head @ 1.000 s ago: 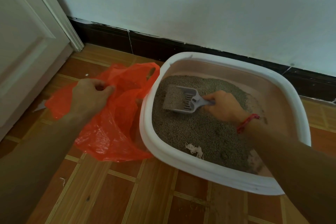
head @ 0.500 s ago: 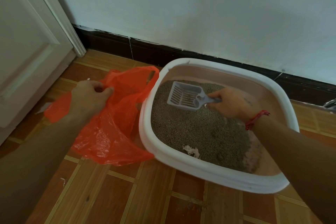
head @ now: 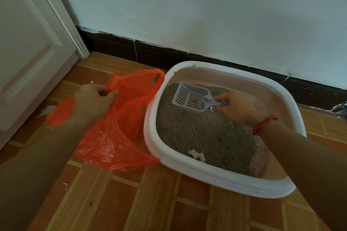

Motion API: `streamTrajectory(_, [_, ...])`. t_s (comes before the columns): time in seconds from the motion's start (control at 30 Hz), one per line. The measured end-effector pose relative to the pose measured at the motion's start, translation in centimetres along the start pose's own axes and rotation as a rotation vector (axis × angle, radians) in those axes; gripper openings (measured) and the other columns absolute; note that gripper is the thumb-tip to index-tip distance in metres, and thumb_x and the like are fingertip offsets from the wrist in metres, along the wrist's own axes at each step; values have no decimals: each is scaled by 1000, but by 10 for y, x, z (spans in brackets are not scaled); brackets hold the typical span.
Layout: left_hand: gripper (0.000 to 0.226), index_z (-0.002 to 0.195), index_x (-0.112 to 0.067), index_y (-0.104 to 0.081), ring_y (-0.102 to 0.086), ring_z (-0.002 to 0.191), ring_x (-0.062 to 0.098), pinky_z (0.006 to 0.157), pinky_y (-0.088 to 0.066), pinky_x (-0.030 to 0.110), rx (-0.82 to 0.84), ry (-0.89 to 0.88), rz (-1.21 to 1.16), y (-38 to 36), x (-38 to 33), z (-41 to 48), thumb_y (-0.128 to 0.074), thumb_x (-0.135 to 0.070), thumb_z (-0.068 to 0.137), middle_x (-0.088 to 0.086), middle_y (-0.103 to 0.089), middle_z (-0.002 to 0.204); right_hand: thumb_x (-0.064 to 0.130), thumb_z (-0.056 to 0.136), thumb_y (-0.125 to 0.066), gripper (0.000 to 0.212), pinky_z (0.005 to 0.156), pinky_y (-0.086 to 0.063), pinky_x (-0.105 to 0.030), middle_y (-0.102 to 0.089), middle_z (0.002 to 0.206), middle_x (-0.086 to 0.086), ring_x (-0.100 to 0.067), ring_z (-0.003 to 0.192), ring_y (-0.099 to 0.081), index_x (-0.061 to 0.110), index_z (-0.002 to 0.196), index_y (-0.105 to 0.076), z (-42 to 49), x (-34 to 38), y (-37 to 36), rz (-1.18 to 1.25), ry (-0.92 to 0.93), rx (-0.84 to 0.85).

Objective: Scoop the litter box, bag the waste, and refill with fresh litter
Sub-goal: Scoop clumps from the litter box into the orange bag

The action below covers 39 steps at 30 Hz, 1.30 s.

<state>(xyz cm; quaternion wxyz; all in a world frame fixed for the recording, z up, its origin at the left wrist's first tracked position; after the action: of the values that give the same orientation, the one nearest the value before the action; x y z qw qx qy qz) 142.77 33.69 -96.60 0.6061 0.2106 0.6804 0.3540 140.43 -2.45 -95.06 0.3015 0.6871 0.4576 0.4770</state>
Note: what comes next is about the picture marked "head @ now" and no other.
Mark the person's right forearm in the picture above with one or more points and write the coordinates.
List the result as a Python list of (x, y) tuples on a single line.
[(311, 157)]

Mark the person's right hand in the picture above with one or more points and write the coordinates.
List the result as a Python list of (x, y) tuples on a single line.
[(244, 109)]

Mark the flat white paper piece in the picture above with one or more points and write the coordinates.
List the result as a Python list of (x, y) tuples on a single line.
[(47, 111)]

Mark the white panel cabinet door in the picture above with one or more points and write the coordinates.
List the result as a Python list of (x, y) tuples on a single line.
[(27, 36)]

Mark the person's left forearm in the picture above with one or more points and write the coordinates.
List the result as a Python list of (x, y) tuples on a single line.
[(35, 171)]

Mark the grey plastic litter scoop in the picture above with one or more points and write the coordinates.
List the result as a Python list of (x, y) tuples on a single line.
[(206, 101)]

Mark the grey cat litter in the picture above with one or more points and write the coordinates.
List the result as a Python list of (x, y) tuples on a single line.
[(206, 136)]

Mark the person's left hand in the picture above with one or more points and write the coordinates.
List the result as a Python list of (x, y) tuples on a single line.
[(93, 101)]

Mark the white paper clump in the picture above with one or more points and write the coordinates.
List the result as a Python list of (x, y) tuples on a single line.
[(196, 155)]

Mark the white wooden cabinet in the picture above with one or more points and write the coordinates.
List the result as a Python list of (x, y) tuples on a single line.
[(66, 22)]

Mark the orange plastic bag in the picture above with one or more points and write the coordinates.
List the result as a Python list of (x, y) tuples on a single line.
[(116, 136)]

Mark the white pink cat litter box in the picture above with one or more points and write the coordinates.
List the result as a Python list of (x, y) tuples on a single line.
[(206, 174)]

